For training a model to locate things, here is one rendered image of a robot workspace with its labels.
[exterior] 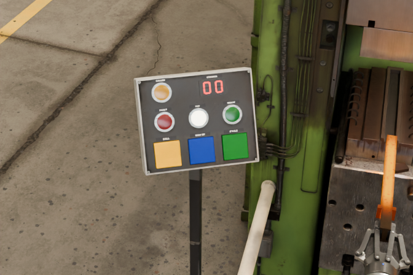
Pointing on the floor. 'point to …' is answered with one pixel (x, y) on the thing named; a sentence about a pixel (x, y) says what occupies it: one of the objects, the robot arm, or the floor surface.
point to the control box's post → (195, 220)
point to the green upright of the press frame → (317, 206)
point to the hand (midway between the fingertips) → (385, 223)
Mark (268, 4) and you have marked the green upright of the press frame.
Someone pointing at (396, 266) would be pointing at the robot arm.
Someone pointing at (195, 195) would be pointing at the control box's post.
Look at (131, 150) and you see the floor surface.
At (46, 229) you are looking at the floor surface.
